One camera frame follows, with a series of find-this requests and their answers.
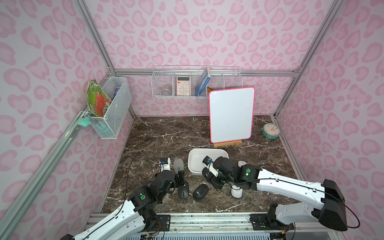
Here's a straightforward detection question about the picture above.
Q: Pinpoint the black ribbed computer mouse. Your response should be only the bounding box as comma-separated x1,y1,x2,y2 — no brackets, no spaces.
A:
178,182,189,200

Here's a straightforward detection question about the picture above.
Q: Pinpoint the grey lilac computer mouse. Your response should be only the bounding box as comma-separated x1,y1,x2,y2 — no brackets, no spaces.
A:
174,158,185,173

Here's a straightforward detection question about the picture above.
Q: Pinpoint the white computer mouse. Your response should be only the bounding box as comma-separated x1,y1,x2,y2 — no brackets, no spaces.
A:
231,185,243,199

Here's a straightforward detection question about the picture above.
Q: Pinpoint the white plastic storage box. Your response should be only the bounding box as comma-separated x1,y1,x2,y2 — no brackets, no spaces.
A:
188,149,229,176

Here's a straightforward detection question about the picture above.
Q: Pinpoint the black Lecoo computer mouse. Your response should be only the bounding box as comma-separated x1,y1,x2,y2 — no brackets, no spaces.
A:
193,184,209,202

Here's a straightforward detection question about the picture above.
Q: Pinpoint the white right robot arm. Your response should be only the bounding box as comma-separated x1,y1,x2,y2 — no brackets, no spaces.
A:
202,156,348,232

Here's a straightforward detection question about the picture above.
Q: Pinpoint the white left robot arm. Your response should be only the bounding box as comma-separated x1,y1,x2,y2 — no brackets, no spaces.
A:
62,170,180,240

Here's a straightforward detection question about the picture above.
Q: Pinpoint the wooden whiteboard stand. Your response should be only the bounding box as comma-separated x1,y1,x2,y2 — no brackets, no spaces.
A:
214,140,242,149

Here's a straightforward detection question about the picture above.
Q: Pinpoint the mint green alarm clock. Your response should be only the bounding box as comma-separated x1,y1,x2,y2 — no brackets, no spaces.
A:
261,123,281,140

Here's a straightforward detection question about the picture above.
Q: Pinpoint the pink framed whiteboard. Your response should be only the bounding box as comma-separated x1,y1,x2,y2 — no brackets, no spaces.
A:
209,87,256,144

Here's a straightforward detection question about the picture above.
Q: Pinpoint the white mesh side basket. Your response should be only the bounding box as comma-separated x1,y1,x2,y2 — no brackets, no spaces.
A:
89,77,133,140

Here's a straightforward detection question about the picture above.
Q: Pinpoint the clear glass jar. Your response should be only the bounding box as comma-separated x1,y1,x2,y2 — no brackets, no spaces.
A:
160,85,173,96

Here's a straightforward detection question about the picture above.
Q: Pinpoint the pink calculator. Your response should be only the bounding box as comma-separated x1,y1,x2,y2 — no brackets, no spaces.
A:
176,76,191,97

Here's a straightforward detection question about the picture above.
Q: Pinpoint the blue book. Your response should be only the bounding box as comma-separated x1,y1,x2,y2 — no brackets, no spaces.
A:
195,67,211,97

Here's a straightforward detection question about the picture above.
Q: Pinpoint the blue can in basket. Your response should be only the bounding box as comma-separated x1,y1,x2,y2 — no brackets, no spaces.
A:
113,87,121,99

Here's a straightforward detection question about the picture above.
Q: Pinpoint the mint green clip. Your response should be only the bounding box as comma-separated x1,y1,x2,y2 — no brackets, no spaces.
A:
78,116,92,128

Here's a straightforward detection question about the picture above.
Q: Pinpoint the green red snack bag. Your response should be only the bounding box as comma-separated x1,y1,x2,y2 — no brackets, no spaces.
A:
86,80,112,118

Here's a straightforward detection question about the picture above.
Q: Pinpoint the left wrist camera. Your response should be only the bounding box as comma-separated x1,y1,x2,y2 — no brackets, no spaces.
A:
160,158,171,172

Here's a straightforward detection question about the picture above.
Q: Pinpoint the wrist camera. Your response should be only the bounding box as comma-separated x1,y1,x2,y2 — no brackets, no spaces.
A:
160,158,171,172
203,156,212,166

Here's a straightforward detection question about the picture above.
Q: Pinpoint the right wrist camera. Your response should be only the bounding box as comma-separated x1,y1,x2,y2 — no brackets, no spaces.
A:
203,156,212,166

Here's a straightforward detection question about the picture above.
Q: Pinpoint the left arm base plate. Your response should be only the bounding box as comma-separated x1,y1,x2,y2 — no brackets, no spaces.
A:
143,214,171,232

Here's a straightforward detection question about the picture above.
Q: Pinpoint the aluminium front rail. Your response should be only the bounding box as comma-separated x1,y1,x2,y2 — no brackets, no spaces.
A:
158,212,346,240

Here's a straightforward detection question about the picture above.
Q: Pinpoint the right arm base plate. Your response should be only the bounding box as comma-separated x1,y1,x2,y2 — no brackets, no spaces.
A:
250,214,295,232

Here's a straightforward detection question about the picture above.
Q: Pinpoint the white wire wall shelf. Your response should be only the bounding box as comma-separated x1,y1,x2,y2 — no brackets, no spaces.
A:
151,65,243,99

